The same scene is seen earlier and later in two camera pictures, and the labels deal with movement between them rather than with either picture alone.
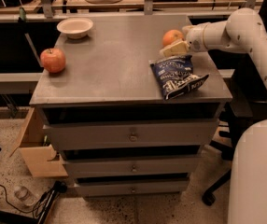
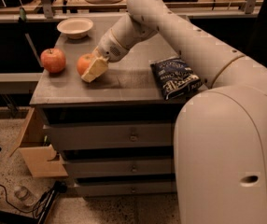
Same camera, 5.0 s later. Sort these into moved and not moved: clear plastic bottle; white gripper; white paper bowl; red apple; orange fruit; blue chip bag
Moved: orange fruit; white gripper
Not moved: blue chip bag; white paper bowl; red apple; clear plastic bottle
